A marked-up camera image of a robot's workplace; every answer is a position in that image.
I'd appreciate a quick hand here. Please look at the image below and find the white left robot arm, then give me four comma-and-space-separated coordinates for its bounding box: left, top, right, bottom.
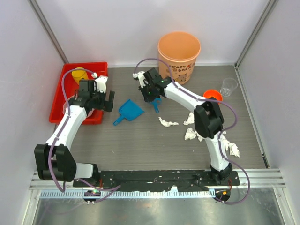
34, 76, 114, 187

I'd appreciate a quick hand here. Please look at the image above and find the blue plastic dustpan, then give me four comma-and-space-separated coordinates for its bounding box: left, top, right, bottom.
113, 99, 145, 126

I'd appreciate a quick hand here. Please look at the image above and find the white cable duct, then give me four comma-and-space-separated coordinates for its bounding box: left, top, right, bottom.
40, 189, 215, 199

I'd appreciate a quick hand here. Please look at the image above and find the aluminium rail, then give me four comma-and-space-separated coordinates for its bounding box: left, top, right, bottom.
29, 168, 286, 189

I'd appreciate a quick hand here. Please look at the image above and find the yellow cup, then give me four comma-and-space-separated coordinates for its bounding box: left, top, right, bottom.
71, 67, 88, 85

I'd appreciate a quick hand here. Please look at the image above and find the orange bowl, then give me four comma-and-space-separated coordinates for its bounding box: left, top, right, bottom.
203, 90, 223, 105

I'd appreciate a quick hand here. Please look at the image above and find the red plastic bin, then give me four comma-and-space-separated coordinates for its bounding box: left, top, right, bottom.
48, 61, 108, 125

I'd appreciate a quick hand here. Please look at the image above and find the blue hand brush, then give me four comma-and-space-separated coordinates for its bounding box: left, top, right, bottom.
150, 98, 162, 113

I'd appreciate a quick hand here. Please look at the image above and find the white paper scrap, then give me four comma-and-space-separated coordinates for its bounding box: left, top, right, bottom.
221, 131, 240, 158
158, 117, 179, 127
183, 112, 195, 126
184, 127, 197, 141
196, 132, 204, 142

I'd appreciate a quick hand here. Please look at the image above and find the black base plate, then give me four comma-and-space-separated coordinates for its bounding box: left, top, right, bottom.
73, 170, 240, 192

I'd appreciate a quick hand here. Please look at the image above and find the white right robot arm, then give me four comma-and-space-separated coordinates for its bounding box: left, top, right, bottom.
133, 68, 233, 185

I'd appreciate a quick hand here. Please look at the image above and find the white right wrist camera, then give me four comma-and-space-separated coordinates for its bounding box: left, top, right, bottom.
133, 71, 148, 88

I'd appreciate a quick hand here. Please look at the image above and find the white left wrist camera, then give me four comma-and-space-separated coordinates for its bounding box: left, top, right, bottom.
91, 73, 108, 93

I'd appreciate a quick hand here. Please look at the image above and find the clear plastic cup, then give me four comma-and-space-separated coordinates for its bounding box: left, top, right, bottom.
220, 78, 238, 97

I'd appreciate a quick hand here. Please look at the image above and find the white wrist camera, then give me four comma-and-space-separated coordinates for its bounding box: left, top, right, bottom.
133, 71, 148, 88
91, 73, 108, 93

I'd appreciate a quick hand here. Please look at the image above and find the orange capybara bucket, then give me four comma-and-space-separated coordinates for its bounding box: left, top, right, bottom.
157, 31, 201, 85

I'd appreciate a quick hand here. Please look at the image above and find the clear plastic item in bin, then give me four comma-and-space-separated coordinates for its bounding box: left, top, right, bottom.
62, 103, 95, 118

